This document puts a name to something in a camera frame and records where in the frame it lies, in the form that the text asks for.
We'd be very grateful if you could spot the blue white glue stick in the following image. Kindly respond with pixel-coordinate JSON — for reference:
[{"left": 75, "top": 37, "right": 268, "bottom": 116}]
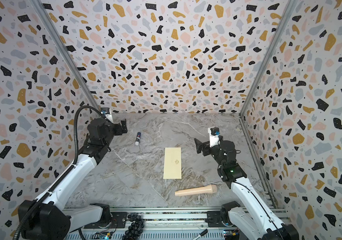
[{"left": 135, "top": 132, "right": 141, "bottom": 146}]

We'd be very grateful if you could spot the cream paper envelope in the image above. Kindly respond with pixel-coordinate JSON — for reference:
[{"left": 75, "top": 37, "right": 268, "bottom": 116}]
[{"left": 163, "top": 148, "right": 182, "bottom": 180}]

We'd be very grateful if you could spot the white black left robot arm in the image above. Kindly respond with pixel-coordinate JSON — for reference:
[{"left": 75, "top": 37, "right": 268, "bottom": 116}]
[{"left": 13, "top": 118, "right": 128, "bottom": 240}]

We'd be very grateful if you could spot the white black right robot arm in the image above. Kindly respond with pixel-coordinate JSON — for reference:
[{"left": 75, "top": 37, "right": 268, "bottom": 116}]
[{"left": 194, "top": 136, "right": 299, "bottom": 240}]

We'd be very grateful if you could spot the beige toy microphone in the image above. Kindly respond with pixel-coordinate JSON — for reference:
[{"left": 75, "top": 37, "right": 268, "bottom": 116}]
[{"left": 175, "top": 185, "right": 218, "bottom": 197}]

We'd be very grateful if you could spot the black marker pen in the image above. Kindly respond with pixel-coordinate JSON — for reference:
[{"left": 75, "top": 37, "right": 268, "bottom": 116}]
[{"left": 193, "top": 229, "right": 208, "bottom": 240}]

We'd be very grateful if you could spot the black bead cluster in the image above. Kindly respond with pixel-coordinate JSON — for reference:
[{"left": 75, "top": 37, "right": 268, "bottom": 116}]
[{"left": 121, "top": 213, "right": 145, "bottom": 240}]

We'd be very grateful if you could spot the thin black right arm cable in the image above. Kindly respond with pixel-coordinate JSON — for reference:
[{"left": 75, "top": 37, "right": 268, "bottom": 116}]
[{"left": 233, "top": 179, "right": 286, "bottom": 240}]

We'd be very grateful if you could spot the black corrugated cable conduit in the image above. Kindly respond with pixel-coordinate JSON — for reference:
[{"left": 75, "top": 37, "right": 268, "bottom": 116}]
[{"left": 12, "top": 105, "right": 105, "bottom": 240}]

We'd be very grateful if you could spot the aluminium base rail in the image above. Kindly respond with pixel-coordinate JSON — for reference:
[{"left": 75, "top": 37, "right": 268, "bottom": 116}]
[{"left": 59, "top": 206, "right": 292, "bottom": 240}]

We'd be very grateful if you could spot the aluminium corner post left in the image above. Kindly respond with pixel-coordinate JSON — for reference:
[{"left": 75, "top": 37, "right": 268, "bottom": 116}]
[{"left": 30, "top": 1, "right": 99, "bottom": 108}]

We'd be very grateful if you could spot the aluminium corner post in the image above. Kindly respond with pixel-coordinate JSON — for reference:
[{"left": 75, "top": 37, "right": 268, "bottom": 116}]
[
  {"left": 240, "top": 0, "right": 298, "bottom": 120},
  {"left": 30, "top": 1, "right": 99, "bottom": 108}
]

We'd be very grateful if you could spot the aluminium corner post right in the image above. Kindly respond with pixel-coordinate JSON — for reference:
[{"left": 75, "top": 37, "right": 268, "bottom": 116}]
[{"left": 240, "top": 0, "right": 298, "bottom": 120}]

